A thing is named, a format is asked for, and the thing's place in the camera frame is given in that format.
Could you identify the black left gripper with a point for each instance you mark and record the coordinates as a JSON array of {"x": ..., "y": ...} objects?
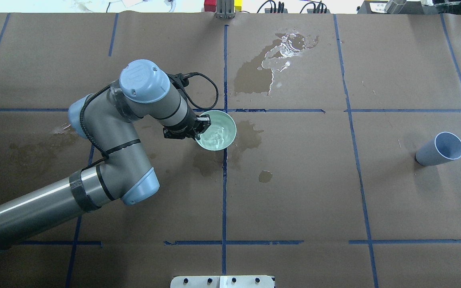
[{"x": 193, "y": 123}]

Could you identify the mint green bowl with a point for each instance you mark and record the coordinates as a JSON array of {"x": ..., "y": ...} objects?
[{"x": 220, "y": 134}]

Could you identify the light blue paper cup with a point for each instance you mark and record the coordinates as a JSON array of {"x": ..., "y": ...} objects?
[{"x": 443, "y": 148}]

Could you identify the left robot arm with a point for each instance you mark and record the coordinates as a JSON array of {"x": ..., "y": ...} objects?
[{"x": 106, "y": 119}]

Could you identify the red blue yellow block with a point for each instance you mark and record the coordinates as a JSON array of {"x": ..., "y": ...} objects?
[{"x": 210, "y": 5}]

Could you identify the orange black connector board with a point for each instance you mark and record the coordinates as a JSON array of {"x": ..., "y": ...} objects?
[{"x": 290, "y": 6}]

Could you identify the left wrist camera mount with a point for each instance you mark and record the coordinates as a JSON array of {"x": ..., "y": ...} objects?
[{"x": 179, "y": 81}]

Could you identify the aluminium frame post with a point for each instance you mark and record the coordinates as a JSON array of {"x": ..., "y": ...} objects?
[{"x": 225, "y": 9}]

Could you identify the white pedestal column base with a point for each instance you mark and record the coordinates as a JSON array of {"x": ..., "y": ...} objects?
[{"x": 223, "y": 281}]

